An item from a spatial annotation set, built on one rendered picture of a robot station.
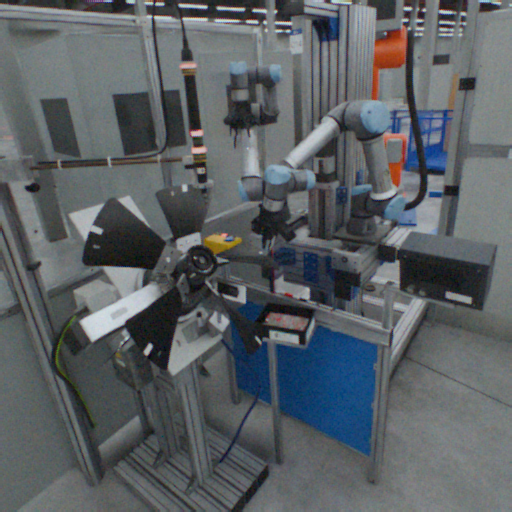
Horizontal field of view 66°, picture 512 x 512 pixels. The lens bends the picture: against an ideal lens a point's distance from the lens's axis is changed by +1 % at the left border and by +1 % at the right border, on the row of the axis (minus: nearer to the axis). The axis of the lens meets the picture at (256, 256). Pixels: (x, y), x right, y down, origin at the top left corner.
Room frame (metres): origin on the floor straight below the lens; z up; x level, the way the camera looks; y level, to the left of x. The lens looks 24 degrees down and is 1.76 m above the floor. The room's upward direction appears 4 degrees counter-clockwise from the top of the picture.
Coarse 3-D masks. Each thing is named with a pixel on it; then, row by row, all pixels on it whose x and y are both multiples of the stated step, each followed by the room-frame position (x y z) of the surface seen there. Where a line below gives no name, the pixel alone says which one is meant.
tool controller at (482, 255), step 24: (408, 240) 1.18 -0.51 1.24; (432, 240) 1.15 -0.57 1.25; (456, 240) 1.13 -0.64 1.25; (408, 264) 1.14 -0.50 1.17; (432, 264) 1.09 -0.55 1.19; (456, 264) 1.04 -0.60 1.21; (480, 264) 1.00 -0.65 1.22; (408, 288) 1.14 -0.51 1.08; (432, 288) 1.11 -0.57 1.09; (456, 288) 1.05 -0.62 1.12; (480, 288) 1.01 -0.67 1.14
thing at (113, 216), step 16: (112, 208) 1.17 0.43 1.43; (96, 224) 1.14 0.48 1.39; (112, 224) 1.15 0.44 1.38; (128, 224) 1.17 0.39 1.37; (144, 224) 1.19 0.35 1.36; (96, 240) 1.12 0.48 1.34; (112, 240) 1.14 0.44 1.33; (128, 240) 1.15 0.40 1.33; (144, 240) 1.17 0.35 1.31; (160, 240) 1.19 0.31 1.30; (96, 256) 1.11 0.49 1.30; (112, 256) 1.13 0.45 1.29; (128, 256) 1.15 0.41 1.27; (144, 256) 1.16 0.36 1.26; (160, 256) 1.18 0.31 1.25
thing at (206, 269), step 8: (192, 248) 1.20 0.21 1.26; (200, 248) 1.22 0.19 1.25; (208, 248) 1.23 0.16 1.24; (184, 256) 1.17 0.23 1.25; (192, 256) 1.18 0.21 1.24; (200, 256) 1.20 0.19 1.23; (208, 256) 1.21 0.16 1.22; (176, 264) 1.24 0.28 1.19; (184, 264) 1.16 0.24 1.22; (192, 264) 1.16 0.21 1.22; (200, 264) 1.18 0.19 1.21; (208, 264) 1.19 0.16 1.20; (216, 264) 1.20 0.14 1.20; (168, 272) 1.21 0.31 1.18; (176, 272) 1.21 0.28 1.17; (184, 272) 1.16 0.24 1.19; (192, 272) 1.14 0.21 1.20; (200, 272) 1.14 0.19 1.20; (208, 272) 1.16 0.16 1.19; (176, 280) 1.19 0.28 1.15; (192, 280) 1.16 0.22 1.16; (200, 280) 1.16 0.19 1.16; (192, 288) 1.20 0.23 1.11; (200, 288) 1.21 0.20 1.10
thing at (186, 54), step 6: (186, 42) 1.29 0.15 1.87; (186, 48) 1.28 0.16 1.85; (186, 54) 1.28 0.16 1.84; (186, 60) 1.27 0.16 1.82; (192, 60) 1.30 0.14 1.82; (198, 162) 1.28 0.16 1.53; (204, 162) 1.28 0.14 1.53; (198, 168) 1.28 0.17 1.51; (204, 168) 1.28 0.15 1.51; (198, 174) 1.28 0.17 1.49; (204, 174) 1.28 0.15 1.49; (198, 180) 1.28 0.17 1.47; (204, 180) 1.28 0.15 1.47; (204, 192) 1.28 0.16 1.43
